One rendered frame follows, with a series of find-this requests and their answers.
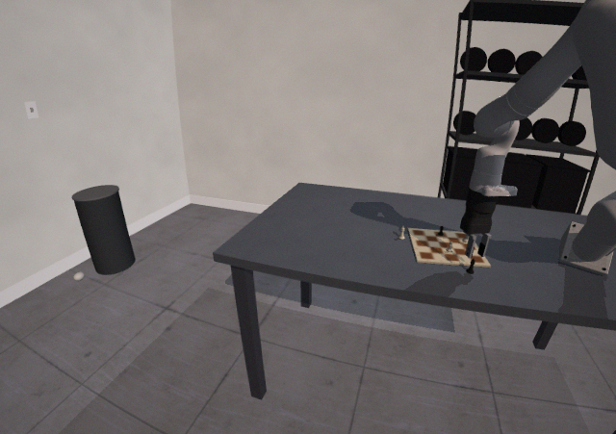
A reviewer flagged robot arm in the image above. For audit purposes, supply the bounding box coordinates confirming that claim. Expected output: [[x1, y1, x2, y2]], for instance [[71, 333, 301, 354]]
[[474, 0, 616, 262]]

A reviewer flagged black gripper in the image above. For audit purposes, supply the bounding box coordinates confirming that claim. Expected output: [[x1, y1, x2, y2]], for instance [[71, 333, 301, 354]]
[[460, 170, 518, 258]]

